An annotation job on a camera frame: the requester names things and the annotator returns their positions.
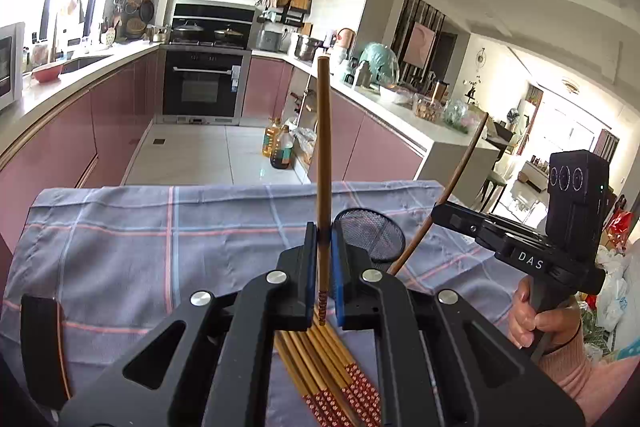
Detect forearm in pink sleeve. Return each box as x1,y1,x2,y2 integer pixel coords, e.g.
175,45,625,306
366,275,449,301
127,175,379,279
538,329,639,426

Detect person's right hand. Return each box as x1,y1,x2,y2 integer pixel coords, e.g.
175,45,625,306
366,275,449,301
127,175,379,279
506,277,582,352

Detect white plastic bags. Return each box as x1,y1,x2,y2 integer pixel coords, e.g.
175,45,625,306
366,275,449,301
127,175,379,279
596,241,639,351

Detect wooden chopstick red patterned end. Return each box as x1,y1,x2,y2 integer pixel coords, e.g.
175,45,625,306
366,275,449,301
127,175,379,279
274,332,331,427

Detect grey plaid tablecloth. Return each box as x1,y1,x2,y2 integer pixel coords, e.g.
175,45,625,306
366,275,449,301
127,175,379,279
1,181,522,426

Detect black mesh strainer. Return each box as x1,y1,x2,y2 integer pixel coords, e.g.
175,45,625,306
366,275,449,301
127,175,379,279
334,208,406,270

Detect black rectangular tray edge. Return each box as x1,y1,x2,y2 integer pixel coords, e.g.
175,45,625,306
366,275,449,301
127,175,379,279
20,295,73,412

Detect dark soy sauce bottle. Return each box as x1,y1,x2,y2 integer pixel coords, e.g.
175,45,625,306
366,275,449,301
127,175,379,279
270,124,294,170

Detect pink lower cabinets right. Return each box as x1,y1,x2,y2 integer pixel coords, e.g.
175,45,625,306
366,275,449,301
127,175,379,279
241,51,426,182

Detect pink cabinets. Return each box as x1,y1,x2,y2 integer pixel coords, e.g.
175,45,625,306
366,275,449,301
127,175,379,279
1,50,160,251
241,51,426,182

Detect yellow cooking oil bottle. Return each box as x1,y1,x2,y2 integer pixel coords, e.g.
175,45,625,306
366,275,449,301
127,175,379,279
262,117,281,157

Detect pink lower cabinets left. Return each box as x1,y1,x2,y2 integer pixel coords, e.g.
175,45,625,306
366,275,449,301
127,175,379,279
1,50,160,251

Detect black built-in oven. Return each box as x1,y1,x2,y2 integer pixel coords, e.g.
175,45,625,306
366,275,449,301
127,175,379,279
162,44,250,124

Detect steel stock pot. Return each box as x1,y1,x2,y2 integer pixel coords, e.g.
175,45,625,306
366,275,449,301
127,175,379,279
293,34,323,62

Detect pink bowl on counter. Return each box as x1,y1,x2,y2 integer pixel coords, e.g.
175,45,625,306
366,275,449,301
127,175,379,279
32,63,64,83

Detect black range hood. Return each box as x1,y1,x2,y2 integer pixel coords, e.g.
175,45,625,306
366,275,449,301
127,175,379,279
171,2,256,38

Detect white microwave oven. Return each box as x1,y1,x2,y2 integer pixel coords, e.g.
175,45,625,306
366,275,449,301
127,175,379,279
0,22,25,110

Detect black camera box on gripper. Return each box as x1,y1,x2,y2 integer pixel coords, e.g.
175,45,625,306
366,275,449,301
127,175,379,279
546,150,608,261

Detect black wall spice rack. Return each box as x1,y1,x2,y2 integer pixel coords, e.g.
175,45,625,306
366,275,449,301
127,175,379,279
256,0,312,28

